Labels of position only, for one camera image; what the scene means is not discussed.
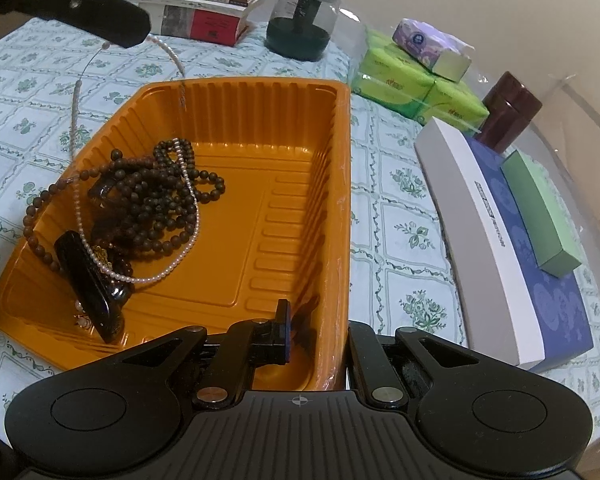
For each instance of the glass jar green base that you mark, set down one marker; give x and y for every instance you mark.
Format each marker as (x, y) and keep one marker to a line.
(300, 25)

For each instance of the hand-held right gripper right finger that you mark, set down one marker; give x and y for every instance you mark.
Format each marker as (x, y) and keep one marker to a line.
(362, 347)

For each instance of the orange plastic tray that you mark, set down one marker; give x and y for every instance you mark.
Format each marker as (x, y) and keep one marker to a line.
(260, 185)

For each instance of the long white box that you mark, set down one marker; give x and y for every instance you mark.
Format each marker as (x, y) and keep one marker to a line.
(475, 240)

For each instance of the brown cylindrical canister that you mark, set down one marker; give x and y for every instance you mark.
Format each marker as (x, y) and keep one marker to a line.
(510, 110)

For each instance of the small green box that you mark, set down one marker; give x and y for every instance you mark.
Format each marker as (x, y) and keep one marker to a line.
(540, 210)

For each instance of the thick white red book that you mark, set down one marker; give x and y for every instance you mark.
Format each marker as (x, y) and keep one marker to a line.
(205, 25)

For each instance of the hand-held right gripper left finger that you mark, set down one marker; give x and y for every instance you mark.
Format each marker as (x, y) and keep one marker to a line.
(286, 332)

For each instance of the purple tissue pack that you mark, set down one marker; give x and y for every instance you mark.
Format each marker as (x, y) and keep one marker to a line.
(430, 45)

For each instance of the blue patterned box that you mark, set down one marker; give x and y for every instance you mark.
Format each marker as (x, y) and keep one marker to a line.
(555, 305)

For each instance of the green floral tablecloth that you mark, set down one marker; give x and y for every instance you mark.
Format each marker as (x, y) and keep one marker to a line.
(395, 240)

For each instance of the green tissue pack bundle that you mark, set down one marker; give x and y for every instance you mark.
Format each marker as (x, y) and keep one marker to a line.
(405, 85)

